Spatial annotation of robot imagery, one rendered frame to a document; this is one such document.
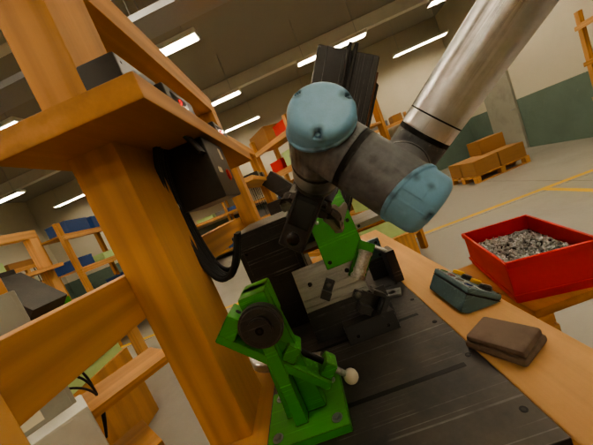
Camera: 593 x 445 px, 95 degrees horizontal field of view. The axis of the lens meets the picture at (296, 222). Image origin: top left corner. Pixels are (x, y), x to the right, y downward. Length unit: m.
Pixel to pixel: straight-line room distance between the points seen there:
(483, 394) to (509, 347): 0.09
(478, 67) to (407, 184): 0.17
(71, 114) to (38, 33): 0.21
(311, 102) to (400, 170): 0.11
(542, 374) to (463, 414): 0.14
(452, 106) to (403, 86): 10.09
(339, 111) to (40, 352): 0.44
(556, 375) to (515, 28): 0.48
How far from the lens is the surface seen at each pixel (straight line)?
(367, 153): 0.30
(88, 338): 0.52
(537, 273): 0.94
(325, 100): 0.31
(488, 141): 7.33
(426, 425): 0.55
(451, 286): 0.78
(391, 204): 0.30
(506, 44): 0.42
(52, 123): 0.53
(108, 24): 0.95
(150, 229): 0.56
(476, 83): 0.41
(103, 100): 0.49
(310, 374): 0.55
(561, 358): 0.64
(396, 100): 10.32
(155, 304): 0.60
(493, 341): 0.62
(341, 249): 0.75
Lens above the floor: 1.31
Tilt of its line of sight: 7 degrees down
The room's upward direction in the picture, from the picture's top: 22 degrees counter-clockwise
